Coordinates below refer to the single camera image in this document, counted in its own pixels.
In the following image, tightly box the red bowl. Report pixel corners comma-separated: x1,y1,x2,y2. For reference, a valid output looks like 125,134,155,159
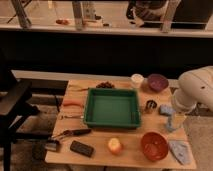
140,132,169,162

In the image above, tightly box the blue grey towel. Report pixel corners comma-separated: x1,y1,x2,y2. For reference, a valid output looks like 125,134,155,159
168,140,190,165

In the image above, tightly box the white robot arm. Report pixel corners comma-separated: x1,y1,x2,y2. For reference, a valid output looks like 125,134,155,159
171,66,213,113

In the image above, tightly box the purple bowl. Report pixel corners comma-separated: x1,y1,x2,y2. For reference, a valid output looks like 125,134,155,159
147,74,169,92

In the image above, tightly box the dark grapes bunch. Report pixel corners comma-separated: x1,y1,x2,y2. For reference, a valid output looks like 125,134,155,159
96,81,115,88

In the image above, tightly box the green plastic tray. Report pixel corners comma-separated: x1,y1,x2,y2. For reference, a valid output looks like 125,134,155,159
83,88,141,129

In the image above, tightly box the white cup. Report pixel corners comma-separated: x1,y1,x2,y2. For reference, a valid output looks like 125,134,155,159
130,74,144,88

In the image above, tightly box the orange carrot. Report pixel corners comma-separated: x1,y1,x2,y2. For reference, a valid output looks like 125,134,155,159
62,100,84,108

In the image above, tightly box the metal spoon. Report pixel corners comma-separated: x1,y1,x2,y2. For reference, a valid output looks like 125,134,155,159
58,115,84,120

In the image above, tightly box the yellow red apple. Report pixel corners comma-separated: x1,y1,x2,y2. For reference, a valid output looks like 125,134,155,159
107,138,123,155

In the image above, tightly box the blue sponge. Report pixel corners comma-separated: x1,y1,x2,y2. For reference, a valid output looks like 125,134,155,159
159,105,174,116

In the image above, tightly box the black rectangular block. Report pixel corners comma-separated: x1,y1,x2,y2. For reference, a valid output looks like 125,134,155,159
70,141,94,157

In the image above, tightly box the person in background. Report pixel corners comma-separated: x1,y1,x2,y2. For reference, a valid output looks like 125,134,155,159
125,0,171,28

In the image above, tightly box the black chair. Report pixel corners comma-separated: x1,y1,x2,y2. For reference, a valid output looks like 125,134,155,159
0,49,50,171

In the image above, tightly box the black handled knife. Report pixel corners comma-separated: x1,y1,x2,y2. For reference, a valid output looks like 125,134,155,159
52,129,91,140

